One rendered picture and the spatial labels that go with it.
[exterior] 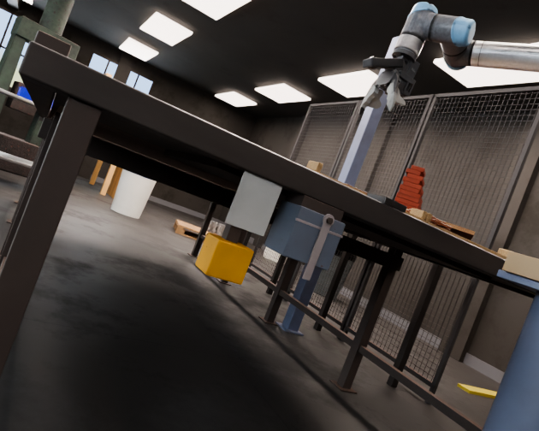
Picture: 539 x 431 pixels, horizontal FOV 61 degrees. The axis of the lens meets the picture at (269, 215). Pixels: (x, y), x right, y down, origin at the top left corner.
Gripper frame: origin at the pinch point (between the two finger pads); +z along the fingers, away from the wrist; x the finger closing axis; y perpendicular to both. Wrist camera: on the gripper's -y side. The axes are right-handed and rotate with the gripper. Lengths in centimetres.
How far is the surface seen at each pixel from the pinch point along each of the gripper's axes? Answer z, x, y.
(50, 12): -99, 620, -165
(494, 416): 63, -39, 47
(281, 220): 40.4, -18.6, -21.1
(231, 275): 56, -25, -30
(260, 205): 40, -22, -29
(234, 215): 44, -23, -34
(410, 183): -8, 75, 83
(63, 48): 29, -18, -77
